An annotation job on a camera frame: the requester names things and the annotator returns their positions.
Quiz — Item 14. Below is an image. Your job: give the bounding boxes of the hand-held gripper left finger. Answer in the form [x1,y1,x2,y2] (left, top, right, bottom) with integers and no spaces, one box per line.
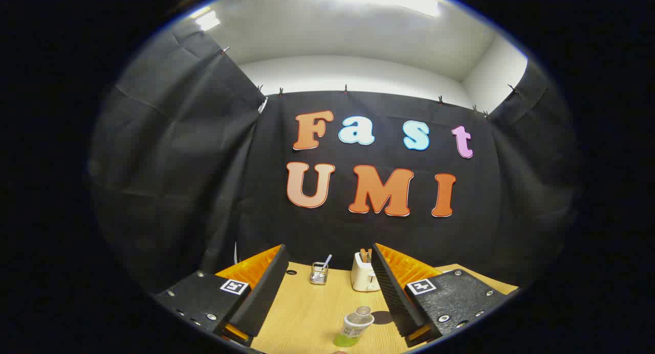
[154,244,290,347]

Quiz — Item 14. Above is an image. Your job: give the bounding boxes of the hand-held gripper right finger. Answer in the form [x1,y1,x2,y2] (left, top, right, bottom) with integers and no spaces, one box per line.
[371,243,518,348]

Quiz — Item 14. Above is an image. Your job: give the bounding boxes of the juice bottle white green label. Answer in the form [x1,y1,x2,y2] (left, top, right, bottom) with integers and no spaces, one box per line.
[334,306,375,348]

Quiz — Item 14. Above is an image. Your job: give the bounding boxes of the white toaster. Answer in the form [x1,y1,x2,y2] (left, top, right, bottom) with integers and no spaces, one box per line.
[351,252,380,292]

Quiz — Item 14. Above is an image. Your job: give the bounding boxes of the wooden table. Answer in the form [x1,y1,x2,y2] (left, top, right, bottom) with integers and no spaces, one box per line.
[215,262,518,354]

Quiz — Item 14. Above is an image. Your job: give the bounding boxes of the black backdrop cloth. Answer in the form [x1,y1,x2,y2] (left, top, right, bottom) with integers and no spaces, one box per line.
[88,19,581,293]

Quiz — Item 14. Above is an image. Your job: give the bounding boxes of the small ceiling light panel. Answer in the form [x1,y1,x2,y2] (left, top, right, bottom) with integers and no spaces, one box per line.
[193,7,222,31]

